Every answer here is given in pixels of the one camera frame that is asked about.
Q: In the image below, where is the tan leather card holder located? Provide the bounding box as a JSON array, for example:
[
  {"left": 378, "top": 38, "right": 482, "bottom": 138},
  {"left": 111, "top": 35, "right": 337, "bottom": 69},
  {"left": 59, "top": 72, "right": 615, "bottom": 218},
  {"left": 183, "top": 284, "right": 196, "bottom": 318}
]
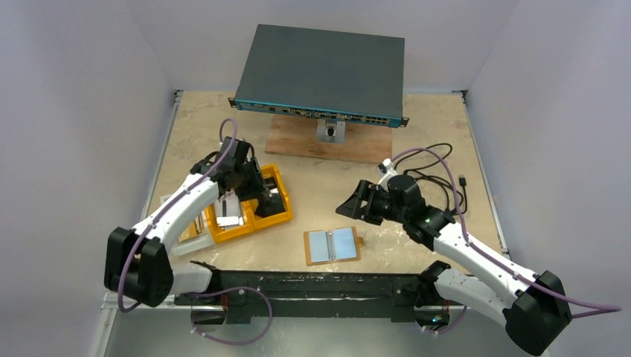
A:
[{"left": 303, "top": 227, "right": 363, "bottom": 266}]

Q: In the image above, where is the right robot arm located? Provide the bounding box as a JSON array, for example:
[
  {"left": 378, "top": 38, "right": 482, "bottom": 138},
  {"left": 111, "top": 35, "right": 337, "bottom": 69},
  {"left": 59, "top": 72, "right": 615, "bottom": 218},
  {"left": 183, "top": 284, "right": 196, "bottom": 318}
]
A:
[{"left": 336, "top": 175, "right": 572, "bottom": 356}]

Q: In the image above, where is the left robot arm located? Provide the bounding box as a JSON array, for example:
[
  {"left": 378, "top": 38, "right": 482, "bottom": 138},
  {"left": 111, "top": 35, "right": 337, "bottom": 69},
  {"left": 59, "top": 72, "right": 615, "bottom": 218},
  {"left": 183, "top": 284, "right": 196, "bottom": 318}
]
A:
[{"left": 103, "top": 136, "right": 268, "bottom": 307}]

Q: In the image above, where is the silver VIP card stack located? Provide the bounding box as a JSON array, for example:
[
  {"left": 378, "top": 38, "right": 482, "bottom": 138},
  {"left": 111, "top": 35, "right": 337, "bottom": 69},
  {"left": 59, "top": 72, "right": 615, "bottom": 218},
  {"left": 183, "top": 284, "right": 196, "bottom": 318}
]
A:
[{"left": 213, "top": 192, "right": 244, "bottom": 229}]

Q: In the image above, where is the black VIP card stack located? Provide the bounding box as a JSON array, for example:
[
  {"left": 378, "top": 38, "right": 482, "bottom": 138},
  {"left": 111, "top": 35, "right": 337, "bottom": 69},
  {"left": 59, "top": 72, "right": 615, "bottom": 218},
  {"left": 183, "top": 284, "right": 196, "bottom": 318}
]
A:
[{"left": 255, "top": 177, "right": 286, "bottom": 218}]

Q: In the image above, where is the yellow bin with silver cards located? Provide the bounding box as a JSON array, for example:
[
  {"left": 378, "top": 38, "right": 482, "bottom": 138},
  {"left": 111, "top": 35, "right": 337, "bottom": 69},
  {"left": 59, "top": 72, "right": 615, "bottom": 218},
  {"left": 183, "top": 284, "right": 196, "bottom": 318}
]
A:
[{"left": 204, "top": 191, "right": 254, "bottom": 245}]

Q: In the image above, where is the yellow bin with black cards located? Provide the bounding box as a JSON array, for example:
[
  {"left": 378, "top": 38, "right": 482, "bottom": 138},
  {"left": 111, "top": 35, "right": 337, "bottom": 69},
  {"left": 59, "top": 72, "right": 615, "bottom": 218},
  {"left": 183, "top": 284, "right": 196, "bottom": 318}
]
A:
[{"left": 242, "top": 164, "right": 293, "bottom": 231}]

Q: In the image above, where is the wooden board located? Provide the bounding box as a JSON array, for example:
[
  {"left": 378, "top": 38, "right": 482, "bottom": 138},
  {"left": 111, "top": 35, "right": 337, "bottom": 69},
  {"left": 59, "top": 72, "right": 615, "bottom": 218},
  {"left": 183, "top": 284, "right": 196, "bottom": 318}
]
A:
[{"left": 265, "top": 115, "right": 393, "bottom": 164}]

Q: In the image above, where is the white plastic tray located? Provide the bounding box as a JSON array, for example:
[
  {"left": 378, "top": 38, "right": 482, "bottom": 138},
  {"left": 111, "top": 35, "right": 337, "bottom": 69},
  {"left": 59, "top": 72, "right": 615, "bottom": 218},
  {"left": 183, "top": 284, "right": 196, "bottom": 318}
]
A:
[{"left": 170, "top": 211, "right": 214, "bottom": 257}]

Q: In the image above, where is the black USB cable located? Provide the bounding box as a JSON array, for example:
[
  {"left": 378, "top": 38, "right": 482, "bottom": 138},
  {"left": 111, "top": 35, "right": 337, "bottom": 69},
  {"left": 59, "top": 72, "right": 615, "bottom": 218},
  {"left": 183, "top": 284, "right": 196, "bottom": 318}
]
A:
[{"left": 394, "top": 143, "right": 468, "bottom": 218}]

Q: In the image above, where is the metal switch stand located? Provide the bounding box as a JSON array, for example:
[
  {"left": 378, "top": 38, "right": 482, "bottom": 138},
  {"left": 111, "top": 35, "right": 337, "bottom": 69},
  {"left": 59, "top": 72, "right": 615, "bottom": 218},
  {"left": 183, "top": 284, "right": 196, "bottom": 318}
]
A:
[{"left": 316, "top": 118, "right": 346, "bottom": 144}]

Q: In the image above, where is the blue network switch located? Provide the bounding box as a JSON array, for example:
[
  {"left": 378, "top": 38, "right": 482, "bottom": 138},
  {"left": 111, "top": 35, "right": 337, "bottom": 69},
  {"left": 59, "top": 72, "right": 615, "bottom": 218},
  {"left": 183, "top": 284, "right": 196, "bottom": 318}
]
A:
[{"left": 228, "top": 24, "right": 409, "bottom": 128}]

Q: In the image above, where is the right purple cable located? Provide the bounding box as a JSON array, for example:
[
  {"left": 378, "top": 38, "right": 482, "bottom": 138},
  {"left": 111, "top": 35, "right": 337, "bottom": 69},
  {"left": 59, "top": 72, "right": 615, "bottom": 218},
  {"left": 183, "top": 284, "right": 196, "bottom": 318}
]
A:
[{"left": 389, "top": 147, "right": 622, "bottom": 336}]

